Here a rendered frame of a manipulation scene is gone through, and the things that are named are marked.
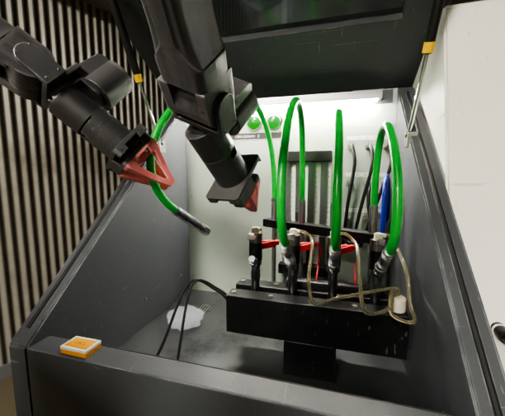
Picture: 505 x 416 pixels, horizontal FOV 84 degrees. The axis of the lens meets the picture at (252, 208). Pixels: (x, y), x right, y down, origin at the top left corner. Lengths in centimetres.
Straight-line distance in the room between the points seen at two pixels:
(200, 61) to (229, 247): 70
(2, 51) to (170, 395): 51
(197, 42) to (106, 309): 58
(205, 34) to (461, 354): 46
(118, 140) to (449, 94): 59
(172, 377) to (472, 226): 54
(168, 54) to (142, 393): 43
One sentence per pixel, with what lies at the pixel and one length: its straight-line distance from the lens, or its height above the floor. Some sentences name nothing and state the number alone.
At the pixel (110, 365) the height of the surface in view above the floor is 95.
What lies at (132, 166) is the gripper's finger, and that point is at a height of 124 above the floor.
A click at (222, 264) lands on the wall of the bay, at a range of 96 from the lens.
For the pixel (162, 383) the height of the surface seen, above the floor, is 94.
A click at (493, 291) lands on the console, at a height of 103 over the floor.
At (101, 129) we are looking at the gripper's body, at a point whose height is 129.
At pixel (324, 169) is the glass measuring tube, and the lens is 81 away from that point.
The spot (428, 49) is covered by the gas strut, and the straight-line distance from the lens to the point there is 68.
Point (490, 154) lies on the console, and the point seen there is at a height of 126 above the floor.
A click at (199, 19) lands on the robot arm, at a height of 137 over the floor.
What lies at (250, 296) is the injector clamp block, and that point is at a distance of 60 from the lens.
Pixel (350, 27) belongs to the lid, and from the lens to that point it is 78.
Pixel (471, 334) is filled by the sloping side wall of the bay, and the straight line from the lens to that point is 47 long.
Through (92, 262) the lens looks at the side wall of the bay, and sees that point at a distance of 67.
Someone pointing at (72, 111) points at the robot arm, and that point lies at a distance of 51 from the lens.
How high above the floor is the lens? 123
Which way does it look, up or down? 7 degrees down
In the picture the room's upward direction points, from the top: straight up
